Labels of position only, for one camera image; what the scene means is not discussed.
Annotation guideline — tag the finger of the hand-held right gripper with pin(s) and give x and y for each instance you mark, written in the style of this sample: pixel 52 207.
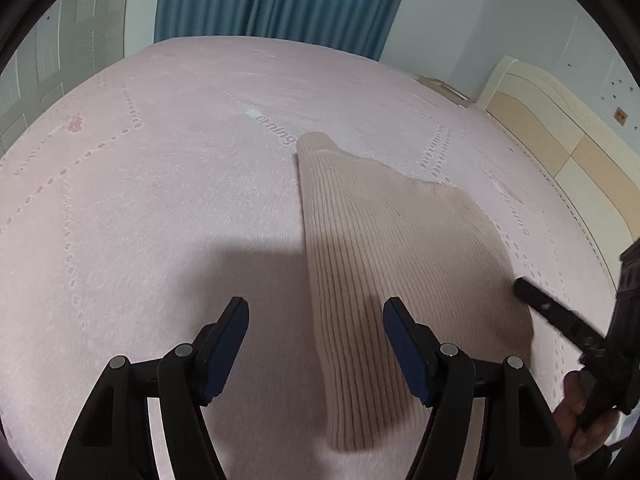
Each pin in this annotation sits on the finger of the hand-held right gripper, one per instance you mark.
pixel 555 310

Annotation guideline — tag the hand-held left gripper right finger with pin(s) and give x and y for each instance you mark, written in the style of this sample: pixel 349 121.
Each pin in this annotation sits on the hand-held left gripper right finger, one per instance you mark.
pixel 405 345

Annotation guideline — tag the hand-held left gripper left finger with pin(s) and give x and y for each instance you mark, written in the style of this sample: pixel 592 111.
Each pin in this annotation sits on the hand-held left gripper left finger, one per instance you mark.
pixel 225 350

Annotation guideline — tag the beige knit sweater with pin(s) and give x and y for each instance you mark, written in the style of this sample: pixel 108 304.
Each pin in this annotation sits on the beige knit sweater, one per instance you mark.
pixel 390 260

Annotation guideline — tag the person's right hand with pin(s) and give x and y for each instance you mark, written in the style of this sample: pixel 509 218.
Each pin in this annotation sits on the person's right hand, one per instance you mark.
pixel 575 397

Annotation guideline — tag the cream wooden headboard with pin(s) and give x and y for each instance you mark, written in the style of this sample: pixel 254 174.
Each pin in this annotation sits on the cream wooden headboard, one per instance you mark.
pixel 565 140

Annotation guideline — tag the pink patterned bed sheet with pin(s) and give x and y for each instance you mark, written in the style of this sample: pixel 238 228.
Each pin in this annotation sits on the pink patterned bed sheet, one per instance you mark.
pixel 175 185

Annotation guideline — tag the white wardrobe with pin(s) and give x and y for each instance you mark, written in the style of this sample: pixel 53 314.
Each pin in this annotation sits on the white wardrobe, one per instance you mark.
pixel 55 60

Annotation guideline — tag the blue curtain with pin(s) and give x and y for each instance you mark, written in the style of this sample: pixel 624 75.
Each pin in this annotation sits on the blue curtain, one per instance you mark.
pixel 280 0

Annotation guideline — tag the wall socket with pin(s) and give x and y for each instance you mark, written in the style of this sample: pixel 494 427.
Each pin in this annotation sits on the wall socket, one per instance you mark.
pixel 621 115

